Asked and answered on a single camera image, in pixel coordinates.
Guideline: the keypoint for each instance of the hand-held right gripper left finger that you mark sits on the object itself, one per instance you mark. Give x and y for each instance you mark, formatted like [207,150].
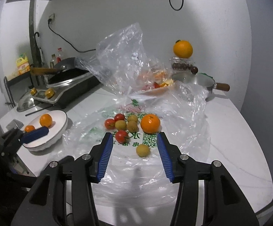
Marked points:
[104,155]

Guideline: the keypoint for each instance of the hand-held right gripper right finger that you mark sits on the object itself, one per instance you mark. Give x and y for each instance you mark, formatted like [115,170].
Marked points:
[164,156]

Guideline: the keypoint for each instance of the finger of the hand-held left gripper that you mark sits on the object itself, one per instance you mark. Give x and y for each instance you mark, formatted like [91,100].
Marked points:
[35,134]

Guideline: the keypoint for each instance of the small orange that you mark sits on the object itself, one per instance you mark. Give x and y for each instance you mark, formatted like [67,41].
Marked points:
[29,128]

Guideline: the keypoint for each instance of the medium orange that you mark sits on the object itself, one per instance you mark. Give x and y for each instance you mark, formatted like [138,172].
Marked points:
[46,120]

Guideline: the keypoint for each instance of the longan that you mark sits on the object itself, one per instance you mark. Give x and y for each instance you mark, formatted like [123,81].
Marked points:
[132,117]
[132,126]
[120,125]
[143,151]

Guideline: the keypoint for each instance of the red tomato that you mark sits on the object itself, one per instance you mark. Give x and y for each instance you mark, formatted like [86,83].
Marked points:
[119,117]
[109,123]
[121,136]

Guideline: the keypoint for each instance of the white round plate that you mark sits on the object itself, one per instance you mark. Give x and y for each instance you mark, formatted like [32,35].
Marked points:
[56,120]

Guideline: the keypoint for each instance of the printed clear plastic bag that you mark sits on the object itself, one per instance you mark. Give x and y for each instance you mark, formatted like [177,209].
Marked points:
[127,169]

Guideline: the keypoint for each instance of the large orange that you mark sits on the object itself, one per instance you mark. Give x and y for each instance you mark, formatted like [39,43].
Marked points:
[150,123]

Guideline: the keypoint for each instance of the dark chopstick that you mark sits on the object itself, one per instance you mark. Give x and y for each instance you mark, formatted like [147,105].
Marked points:
[40,110]

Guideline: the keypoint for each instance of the steel dome lid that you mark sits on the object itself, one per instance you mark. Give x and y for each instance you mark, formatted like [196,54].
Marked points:
[24,103]

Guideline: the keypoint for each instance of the black metal rack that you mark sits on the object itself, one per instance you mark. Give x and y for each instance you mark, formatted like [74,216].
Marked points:
[8,91]

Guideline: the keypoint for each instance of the steel induction cooker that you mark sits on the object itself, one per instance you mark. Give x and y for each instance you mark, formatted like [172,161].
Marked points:
[75,89]

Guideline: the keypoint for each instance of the yellow oil bottle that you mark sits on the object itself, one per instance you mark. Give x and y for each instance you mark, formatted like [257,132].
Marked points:
[23,66]

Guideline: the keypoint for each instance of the plate of cut fruit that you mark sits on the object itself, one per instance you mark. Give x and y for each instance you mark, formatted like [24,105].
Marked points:
[155,86]

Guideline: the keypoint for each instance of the steel pot lid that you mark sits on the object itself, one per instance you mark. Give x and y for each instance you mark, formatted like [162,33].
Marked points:
[193,78]

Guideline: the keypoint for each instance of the black umbrella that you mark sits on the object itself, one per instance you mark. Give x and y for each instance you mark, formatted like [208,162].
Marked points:
[36,51]

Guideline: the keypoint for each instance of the red cap bottle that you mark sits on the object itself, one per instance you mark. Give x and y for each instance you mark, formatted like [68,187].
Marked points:
[60,54]

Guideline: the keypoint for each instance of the clear box of dark fruit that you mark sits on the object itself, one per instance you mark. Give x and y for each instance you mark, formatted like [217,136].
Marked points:
[180,64]

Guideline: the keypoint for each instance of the plain clear plastic bag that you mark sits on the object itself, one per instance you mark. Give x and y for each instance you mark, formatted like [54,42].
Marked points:
[122,51]

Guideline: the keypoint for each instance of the orange with stem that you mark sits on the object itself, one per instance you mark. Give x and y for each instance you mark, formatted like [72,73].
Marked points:
[183,49]

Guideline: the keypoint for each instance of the grey vertical pipe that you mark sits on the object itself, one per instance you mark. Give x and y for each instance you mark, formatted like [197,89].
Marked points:
[32,23]

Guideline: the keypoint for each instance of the wall outlet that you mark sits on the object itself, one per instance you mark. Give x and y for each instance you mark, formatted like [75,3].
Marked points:
[51,17]

